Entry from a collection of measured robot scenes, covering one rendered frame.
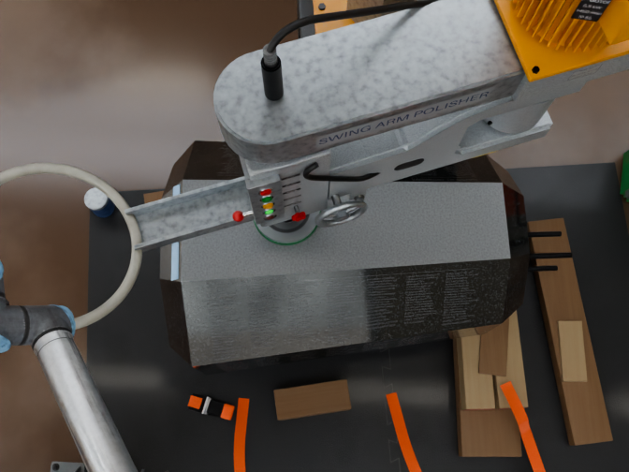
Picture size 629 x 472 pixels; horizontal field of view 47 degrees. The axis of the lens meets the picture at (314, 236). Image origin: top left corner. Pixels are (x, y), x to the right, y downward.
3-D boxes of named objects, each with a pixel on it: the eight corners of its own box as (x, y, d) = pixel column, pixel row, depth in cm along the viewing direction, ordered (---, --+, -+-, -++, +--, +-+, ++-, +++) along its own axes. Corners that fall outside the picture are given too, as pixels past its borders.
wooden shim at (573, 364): (557, 321, 304) (558, 320, 303) (580, 321, 304) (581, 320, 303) (562, 381, 297) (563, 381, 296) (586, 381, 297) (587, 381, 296)
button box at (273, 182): (282, 207, 194) (277, 169, 167) (285, 216, 193) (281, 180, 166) (254, 215, 193) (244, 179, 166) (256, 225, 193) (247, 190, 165)
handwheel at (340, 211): (356, 187, 207) (358, 169, 192) (366, 219, 204) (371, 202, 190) (305, 201, 206) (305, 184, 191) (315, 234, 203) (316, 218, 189)
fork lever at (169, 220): (349, 140, 218) (350, 134, 213) (370, 199, 213) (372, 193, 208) (124, 203, 210) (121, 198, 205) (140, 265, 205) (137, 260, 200)
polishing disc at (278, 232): (319, 243, 229) (319, 243, 227) (252, 243, 229) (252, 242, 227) (319, 180, 234) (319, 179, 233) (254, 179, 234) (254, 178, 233)
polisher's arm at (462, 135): (511, 93, 222) (565, 0, 175) (539, 159, 216) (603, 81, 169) (283, 158, 216) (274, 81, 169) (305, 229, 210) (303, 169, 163)
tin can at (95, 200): (108, 221, 322) (99, 213, 309) (88, 212, 323) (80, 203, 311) (119, 202, 324) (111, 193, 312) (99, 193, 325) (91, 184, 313)
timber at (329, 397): (278, 420, 299) (277, 420, 288) (274, 391, 302) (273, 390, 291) (350, 409, 300) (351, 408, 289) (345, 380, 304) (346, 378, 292)
